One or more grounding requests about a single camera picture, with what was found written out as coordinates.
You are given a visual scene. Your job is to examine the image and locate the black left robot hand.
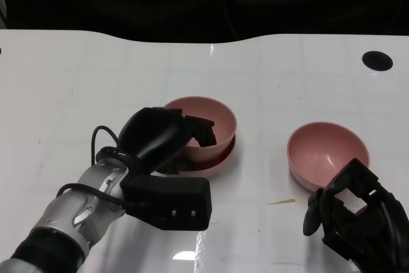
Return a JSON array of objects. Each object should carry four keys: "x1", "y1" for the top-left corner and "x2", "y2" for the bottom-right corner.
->
[{"x1": 117, "y1": 106, "x2": 218, "y2": 176}]

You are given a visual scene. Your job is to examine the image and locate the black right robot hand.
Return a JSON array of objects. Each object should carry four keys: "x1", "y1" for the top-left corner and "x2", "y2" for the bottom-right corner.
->
[{"x1": 302, "y1": 157, "x2": 409, "y2": 273}]

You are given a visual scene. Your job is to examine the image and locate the pink plastic bowl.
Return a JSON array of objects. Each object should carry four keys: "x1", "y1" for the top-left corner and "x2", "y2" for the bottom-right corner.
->
[
  {"x1": 286, "y1": 121, "x2": 371, "y2": 194},
  {"x1": 183, "y1": 134, "x2": 238, "y2": 178},
  {"x1": 162, "y1": 95, "x2": 238, "y2": 162}
]

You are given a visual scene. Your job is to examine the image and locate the thin orange sliver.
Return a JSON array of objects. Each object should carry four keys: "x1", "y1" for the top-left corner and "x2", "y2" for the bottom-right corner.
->
[{"x1": 266, "y1": 198, "x2": 296, "y2": 206}]

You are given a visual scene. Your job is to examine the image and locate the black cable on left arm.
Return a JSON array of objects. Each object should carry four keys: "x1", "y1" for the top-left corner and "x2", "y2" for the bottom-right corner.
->
[{"x1": 56, "y1": 125, "x2": 135, "y2": 207}]

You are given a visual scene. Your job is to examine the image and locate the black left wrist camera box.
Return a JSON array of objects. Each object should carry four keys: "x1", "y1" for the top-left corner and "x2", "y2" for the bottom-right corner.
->
[{"x1": 120, "y1": 176, "x2": 213, "y2": 231}]

